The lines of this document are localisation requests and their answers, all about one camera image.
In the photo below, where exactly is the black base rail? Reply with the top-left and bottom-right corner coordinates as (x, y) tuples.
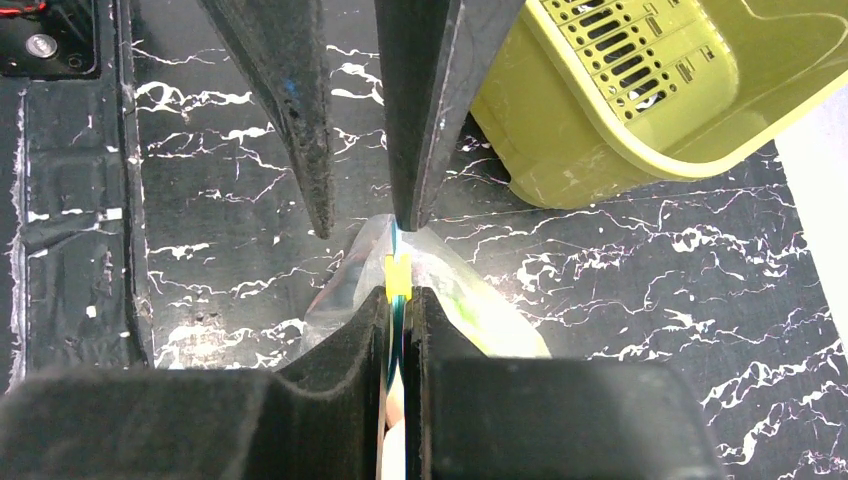
(1, 1), (148, 392)

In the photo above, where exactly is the clear zip top bag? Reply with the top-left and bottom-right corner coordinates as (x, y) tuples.
(301, 213), (552, 480)

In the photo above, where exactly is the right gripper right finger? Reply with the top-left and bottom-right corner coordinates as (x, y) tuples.
(404, 287), (725, 479)

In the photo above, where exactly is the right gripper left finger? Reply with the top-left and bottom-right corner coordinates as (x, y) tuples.
(1, 287), (390, 479)

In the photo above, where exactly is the white mushroom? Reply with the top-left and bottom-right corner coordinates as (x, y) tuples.
(381, 385), (406, 480)

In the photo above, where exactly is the olive green plastic basket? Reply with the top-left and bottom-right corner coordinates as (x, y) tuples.
(471, 0), (847, 209)

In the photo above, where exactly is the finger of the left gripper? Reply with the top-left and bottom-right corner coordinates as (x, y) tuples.
(375, 1), (523, 232)
(200, 0), (335, 239)

